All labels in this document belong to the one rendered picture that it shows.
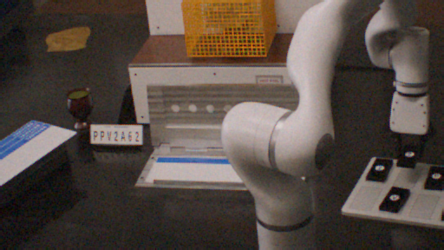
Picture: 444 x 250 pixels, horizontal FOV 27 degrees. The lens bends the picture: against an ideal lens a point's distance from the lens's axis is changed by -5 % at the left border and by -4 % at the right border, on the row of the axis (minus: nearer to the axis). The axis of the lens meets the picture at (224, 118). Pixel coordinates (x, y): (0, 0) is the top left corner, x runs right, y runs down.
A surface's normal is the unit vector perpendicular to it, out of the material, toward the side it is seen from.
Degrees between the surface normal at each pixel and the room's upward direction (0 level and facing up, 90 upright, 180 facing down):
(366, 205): 0
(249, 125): 48
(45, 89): 0
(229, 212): 0
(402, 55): 77
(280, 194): 32
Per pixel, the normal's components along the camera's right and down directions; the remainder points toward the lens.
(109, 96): -0.11, -0.88
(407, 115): -0.40, 0.27
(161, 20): -0.21, 0.47
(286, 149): -0.55, 0.11
